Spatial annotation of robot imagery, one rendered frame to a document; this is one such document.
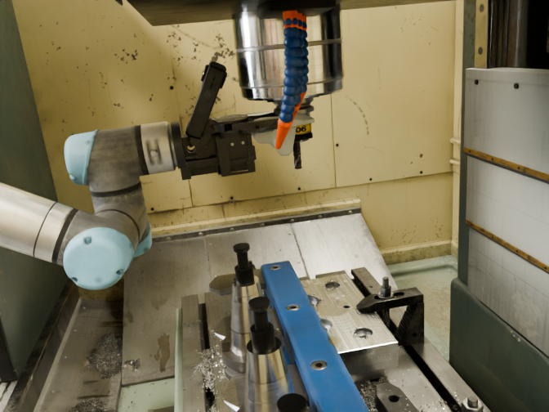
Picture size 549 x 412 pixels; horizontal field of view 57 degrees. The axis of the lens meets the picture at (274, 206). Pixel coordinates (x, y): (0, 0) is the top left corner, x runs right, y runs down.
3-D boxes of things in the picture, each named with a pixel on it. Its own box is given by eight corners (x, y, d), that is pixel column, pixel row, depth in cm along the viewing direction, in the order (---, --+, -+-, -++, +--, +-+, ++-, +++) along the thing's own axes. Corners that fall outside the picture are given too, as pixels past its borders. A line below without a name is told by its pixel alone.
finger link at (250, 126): (283, 126, 77) (227, 132, 78) (281, 114, 77) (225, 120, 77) (282, 132, 73) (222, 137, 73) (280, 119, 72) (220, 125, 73)
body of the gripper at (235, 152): (253, 161, 83) (180, 172, 82) (247, 109, 81) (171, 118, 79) (261, 171, 76) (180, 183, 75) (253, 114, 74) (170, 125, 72)
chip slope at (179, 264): (114, 429, 127) (94, 339, 119) (136, 304, 190) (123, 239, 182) (445, 364, 139) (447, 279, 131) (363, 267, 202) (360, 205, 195)
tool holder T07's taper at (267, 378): (305, 437, 37) (297, 358, 35) (244, 445, 37) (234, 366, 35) (296, 397, 41) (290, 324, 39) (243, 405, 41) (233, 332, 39)
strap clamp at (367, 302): (362, 354, 100) (359, 286, 96) (356, 345, 104) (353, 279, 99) (424, 342, 102) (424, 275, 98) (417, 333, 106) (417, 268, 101)
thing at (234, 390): (226, 422, 42) (225, 414, 41) (220, 382, 47) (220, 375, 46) (309, 405, 43) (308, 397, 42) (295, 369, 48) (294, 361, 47)
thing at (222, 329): (216, 348, 52) (216, 342, 52) (213, 322, 57) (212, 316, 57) (283, 336, 53) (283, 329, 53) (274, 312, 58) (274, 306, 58)
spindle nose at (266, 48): (358, 92, 71) (354, 1, 67) (245, 105, 69) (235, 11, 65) (330, 85, 86) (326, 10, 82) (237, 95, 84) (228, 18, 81)
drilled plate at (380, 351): (270, 391, 86) (268, 365, 85) (248, 309, 114) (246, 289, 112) (398, 365, 90) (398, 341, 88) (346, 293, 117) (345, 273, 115)
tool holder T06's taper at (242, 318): (278, 352, 47) (271, 288, 45) (230, 360, 47) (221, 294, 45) (272, 328, 52) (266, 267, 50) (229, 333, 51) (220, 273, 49)
